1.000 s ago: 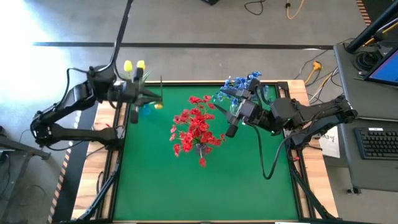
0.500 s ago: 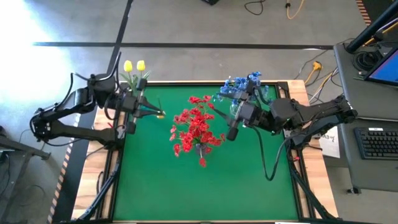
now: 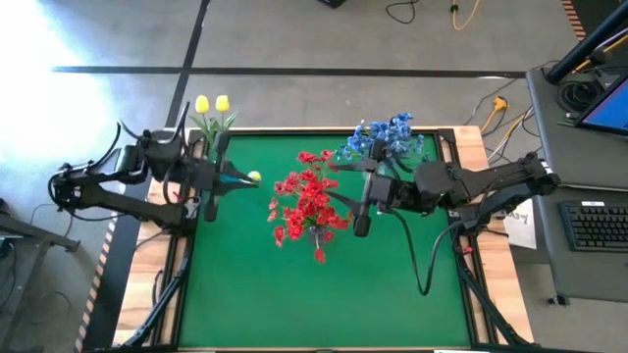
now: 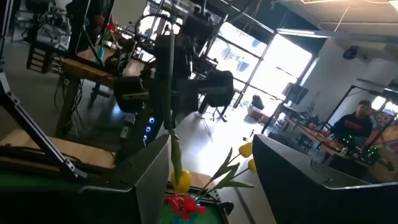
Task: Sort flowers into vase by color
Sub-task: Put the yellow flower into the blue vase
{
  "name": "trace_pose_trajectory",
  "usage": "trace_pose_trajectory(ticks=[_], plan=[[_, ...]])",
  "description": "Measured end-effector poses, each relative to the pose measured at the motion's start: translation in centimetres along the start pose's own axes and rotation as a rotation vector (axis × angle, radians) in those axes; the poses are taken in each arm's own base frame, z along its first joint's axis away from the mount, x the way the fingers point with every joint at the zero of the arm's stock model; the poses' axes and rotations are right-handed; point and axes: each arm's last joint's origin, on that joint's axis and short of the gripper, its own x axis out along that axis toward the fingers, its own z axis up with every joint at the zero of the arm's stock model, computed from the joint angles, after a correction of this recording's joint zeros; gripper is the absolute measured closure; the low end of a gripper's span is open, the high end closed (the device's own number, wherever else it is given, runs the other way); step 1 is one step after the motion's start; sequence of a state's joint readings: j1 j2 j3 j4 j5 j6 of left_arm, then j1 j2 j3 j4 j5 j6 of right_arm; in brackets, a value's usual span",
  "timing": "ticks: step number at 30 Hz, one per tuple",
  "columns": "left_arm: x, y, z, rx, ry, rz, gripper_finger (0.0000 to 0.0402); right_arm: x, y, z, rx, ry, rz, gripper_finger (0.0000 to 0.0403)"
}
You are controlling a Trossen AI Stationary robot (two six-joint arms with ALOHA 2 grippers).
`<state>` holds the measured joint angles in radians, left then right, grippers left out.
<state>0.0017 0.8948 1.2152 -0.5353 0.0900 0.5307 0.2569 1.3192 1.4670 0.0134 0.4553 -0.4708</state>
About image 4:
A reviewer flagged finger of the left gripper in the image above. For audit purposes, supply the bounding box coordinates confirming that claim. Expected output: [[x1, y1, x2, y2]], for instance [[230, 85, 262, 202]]
[[154, 99, 169, 129], [170, 98, 200, 129]]

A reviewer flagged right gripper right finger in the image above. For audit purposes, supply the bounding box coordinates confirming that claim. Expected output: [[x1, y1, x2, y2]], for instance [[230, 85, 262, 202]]
[[252, 134, 398, 224]]

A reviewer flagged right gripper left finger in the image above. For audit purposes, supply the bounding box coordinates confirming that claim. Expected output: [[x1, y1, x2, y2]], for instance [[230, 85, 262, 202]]
[[0, 133, 172, 224]]

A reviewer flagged yellow artificial tulip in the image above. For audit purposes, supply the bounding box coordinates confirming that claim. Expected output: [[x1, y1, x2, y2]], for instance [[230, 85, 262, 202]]
[[163, 29, 193, 194], [211, 159, 258, 191], [205, 142, 254, 190]]

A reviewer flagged red artificial flower bunch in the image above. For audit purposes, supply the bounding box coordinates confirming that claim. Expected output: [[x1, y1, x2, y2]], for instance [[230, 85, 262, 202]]
[[164, 193, 208, 221]]

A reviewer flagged small teal background vase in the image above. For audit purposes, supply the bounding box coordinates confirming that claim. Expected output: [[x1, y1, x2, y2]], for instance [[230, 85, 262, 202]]
[[95, 45, 106, 63]]

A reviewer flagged cluttered wooden workbench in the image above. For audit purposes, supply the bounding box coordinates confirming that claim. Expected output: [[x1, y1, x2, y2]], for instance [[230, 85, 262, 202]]
[[260, 104, 398, 184]]

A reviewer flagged brown cardboard box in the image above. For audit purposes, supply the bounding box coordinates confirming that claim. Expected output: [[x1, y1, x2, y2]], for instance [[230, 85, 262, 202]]
[[247, 105, 266, 121]]

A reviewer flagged person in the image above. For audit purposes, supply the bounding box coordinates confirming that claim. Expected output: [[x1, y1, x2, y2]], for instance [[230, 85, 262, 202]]
[[65, 0, 108, 57], [328, 99, 374, 149]]

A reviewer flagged wooden background table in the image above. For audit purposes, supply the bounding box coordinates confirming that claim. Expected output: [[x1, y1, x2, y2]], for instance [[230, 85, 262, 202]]
[[54, 46, 156, 138]]

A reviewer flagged red background flower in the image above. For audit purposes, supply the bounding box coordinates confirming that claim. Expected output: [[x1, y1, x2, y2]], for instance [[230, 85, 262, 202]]
[[104, 23, 118, 47]]

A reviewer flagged colourful patterned board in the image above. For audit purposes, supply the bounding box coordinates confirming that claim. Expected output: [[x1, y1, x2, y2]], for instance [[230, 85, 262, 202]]
[[371, 110, 398, 133]]

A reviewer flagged black background monitor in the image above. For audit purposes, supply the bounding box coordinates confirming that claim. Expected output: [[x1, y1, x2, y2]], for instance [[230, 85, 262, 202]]
[[281, 82, 310, 106]]

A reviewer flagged black background shelf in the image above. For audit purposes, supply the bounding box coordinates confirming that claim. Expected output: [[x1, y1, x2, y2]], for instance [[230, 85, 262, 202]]
[[25, 45, 51, 75]]

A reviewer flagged black ceiling-mounted device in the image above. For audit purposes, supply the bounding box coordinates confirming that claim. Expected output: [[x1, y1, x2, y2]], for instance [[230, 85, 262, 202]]
[[342, 45, 359, 60]]

